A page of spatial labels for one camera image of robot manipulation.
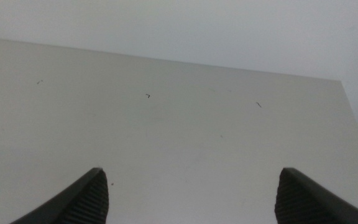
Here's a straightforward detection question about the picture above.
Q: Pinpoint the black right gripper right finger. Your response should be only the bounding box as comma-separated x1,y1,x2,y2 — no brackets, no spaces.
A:
273,167,358,224

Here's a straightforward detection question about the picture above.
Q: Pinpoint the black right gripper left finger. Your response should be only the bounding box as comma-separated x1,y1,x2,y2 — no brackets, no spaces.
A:
9,167,110,224

